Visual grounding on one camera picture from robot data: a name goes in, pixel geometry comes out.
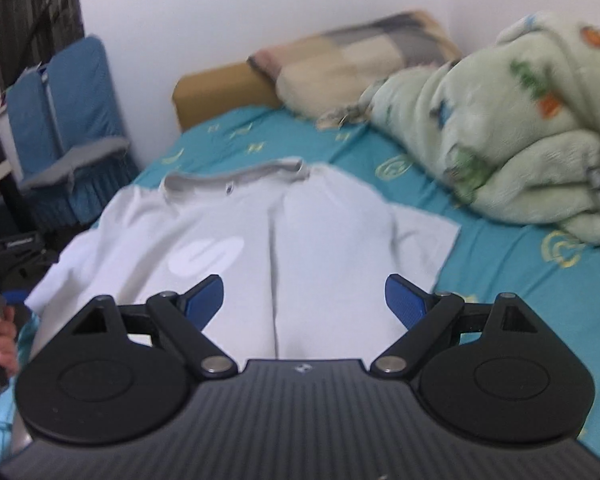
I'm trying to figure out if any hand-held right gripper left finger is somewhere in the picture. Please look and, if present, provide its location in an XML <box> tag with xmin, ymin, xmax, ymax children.
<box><xmin>70</xmin><ymin>274</ymin><xmax>239</xmax><ymax>377</ymax></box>

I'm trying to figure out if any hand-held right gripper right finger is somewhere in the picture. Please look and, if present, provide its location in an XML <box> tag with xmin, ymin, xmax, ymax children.
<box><xmin>369</xmin><ymin>273</ymin><xmax>539</xmax><ymax>376</ymax></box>

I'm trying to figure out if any white polo shirt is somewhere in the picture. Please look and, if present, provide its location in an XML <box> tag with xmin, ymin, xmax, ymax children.
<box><xmin>24</xmin><ymin>157</ymin><xmax>462</xmax><ymax>361</ymax></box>

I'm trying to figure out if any teal patterned bed sheet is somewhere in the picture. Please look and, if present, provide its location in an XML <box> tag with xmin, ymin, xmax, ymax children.
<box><xmin>0</xmin><ymin>105</ymin><xmax>600</xmax><ymax>463</ymax></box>

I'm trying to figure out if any blue folding chair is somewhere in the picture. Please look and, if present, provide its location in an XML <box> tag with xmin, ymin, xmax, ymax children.
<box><xmin>5</xmin><ymin>35</ymin><xmax>141</xmax><ymax>233</ymax></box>

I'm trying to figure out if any green printed fleece blanket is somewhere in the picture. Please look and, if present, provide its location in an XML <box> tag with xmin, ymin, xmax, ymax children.
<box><xmin>320</xmin><ymin>10</ymin><xmax>600</xmax><ymax>331</ymax></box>

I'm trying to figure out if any brown bed base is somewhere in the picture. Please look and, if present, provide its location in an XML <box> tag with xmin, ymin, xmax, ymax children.
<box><xmin>173</xmin><ymin>62</ymin><xmax>282</xmax><ymax>133</ymax></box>

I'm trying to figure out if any checked pillow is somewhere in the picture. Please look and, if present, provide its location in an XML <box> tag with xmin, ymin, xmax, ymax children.
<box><xmin>247</xmin><ymin>10</ymin><xmax>463</xmax><ymax>121</ymax></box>

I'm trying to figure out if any dark barred window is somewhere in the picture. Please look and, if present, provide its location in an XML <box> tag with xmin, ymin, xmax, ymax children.
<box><xmin>0</xmin><ymin>0</ymin><xmax>86</xmax><ymax>93</ymax></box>

